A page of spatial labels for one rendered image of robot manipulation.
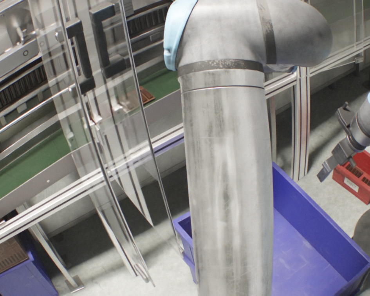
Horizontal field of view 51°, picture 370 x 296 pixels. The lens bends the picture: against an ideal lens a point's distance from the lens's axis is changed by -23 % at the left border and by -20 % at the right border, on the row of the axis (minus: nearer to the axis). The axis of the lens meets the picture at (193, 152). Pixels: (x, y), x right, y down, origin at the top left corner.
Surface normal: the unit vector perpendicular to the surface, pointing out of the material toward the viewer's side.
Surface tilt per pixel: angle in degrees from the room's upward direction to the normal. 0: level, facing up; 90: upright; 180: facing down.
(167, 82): 2
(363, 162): 90
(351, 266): 90
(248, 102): 54
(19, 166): 2
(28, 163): 2
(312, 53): 105
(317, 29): 69
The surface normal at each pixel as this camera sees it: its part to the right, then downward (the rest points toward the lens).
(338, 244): -0.84, 0.45
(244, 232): 0.22, -0.01
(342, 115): 0.20, -0.49
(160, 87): -0.16, -0.69
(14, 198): 0.54, 0.54
